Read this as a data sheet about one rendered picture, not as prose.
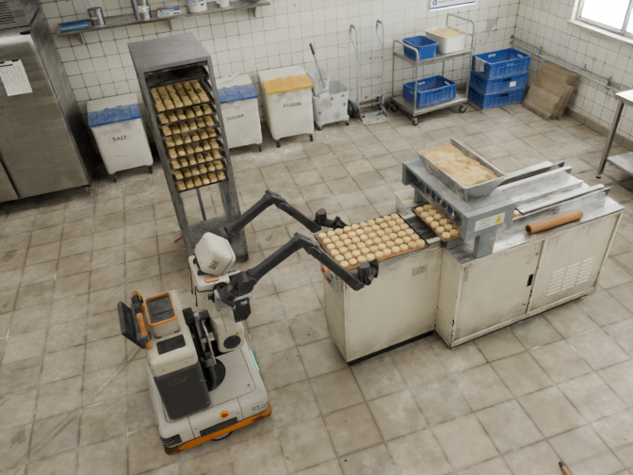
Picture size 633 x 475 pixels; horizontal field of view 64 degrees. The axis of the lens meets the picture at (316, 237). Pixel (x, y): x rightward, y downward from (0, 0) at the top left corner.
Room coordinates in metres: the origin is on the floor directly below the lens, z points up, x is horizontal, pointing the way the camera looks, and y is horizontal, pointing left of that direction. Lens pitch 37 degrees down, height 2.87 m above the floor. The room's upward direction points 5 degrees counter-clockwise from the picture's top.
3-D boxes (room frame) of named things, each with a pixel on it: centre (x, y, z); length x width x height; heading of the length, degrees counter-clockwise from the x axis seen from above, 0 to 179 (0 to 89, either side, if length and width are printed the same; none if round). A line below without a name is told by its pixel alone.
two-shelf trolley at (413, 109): (6.27, -1.61, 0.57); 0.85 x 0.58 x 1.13; 111
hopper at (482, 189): (2.67, -0.88, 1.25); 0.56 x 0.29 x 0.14; 19
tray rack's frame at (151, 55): (3.69, 0.93, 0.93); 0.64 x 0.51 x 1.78; 19
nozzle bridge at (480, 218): (2.67, -0.88, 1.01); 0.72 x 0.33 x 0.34; 19
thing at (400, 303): (2.50, -0.40, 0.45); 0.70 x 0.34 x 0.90; 109
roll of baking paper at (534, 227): (2.58, -1.52, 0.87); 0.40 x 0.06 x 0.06; 108
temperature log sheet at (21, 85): (4.72, 2.62, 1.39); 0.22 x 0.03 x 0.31; 104
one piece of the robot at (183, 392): (2.04, 0.87, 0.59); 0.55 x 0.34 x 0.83; 20
